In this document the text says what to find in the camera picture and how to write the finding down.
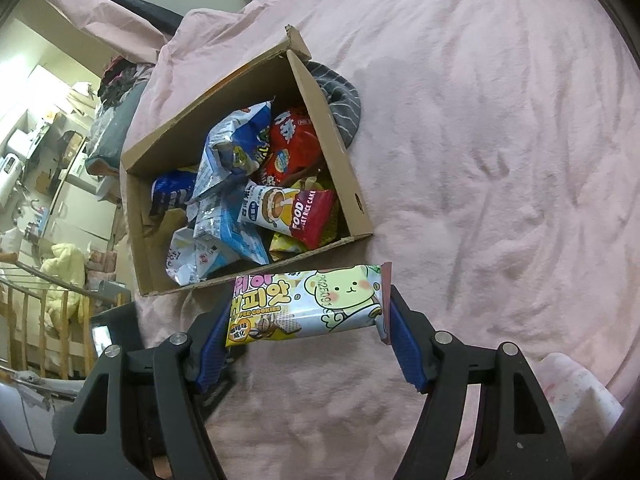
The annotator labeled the grey striped cloth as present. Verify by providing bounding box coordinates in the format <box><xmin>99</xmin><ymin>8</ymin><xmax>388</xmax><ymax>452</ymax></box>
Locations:
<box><xmin>306</xmin><ymin>61</ymin><xmax>362</xmax><ymax>150</ymax></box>

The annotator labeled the brown cardboard box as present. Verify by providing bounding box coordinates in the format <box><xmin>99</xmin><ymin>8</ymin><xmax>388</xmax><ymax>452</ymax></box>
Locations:
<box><xmin>120</xmin><ymin>25</ymin><xmax>375</xmax><ymax>297</ymax></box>

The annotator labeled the pastel bear cookie pack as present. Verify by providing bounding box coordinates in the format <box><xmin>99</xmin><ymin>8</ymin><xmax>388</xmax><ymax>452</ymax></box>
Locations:
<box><xmin>225</xmin><ymin>262</ymin><xmax>393</xmax><ymax>350</ymax></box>

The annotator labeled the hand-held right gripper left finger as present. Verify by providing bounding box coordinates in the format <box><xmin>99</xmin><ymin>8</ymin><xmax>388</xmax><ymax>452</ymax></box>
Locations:
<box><xmin>47</xmin><ymin>305</ymin><xmax>236</xmax><ymax>480</ymax></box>

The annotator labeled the pale yellow cloth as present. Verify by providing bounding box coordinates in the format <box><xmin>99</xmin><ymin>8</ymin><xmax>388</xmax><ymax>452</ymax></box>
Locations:
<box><xmin>40</xmin><ymin>242</ymin><xmax>86</xmax><ymax>331</ymax></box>

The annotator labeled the grey-blue folded quilt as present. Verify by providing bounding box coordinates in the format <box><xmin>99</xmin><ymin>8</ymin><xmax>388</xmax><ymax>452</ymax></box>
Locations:
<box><xmin>85</xmin><ymin>80</ymin><xmax>146</xmax><ymax>176</ymax></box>

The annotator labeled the red snack bag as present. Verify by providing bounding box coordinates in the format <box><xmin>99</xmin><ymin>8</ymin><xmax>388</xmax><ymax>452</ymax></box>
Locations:
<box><xmin>257</xmin><ymin>106</ymin><xmax>323</xmax><ymax>186</ymax></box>

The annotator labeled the pink hanging sheet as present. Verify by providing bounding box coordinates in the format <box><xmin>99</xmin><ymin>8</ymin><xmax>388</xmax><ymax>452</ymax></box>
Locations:
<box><xmin>35</xmin><ymin>0</ymin><xmax>173</xmax><ymax>63</ymax></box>

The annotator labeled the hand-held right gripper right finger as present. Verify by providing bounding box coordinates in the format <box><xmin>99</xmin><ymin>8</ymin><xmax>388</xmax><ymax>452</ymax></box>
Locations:
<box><xmin>387</xmin><ymin>285</ymin><xmax>576</xmax><ymax>480</ymax></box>

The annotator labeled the white water heater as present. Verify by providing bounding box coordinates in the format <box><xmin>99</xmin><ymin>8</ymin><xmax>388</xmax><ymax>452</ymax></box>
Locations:
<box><xmin>0</xmin><ymin>129</ymin><xmax>36</xmax><ymax>206</ymax></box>

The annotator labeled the white kitchen base cabinet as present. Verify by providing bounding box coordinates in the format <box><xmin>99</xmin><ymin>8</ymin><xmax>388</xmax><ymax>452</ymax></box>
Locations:
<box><xmin>42</xmin><ymin>150</ymin><xmax>123</xmax><ymax>256</ymax></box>

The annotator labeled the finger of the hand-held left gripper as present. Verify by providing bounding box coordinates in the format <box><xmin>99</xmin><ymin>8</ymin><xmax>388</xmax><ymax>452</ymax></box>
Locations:
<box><xmin>202</xmin><ymin>347</ymin><xmax>249</xmax><ymax>418</ymax></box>

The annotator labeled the heap of dark clothes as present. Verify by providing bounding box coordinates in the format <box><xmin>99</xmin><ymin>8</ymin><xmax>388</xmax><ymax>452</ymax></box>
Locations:
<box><xmin>97</xmin><ymin>55</ymin><xmax>151</xmax><ymax>103</ymax></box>

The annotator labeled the white pink dotted cloth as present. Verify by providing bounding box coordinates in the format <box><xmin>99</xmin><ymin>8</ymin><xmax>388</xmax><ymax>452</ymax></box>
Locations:
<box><xmin>542</xmin><ymin>352</ymin><xmax>623</xmax><ymax>441</ymax></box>

